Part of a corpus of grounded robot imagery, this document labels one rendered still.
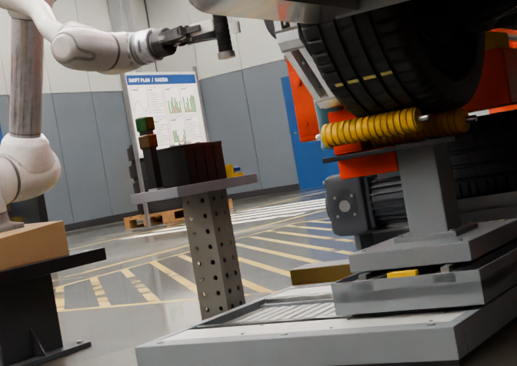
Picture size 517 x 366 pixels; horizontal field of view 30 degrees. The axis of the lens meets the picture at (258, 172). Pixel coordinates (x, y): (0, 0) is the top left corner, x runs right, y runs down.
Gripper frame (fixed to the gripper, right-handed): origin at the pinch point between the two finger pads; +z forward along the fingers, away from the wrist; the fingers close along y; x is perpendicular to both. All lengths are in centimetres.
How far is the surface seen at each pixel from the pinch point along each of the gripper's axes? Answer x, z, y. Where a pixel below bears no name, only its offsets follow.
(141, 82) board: 93, -579, -724
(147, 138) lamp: -23.0, -36.7, -10.2
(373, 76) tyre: -20.8, 41.6, 6.6
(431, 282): -68, 48, 8
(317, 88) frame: -20.1, 22.4, -2.7
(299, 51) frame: -11.2, 22.4, 3.1
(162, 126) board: 37, -578, -751
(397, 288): -69, 39, 8
